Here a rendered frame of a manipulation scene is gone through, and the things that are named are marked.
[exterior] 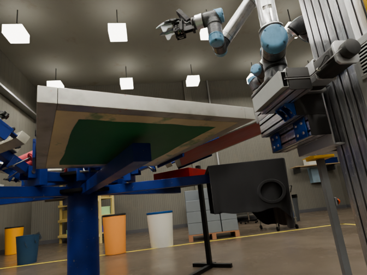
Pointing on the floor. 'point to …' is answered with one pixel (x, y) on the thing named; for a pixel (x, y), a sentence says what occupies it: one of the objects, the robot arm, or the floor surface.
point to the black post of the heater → (206, 239)
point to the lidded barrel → (160, 228)
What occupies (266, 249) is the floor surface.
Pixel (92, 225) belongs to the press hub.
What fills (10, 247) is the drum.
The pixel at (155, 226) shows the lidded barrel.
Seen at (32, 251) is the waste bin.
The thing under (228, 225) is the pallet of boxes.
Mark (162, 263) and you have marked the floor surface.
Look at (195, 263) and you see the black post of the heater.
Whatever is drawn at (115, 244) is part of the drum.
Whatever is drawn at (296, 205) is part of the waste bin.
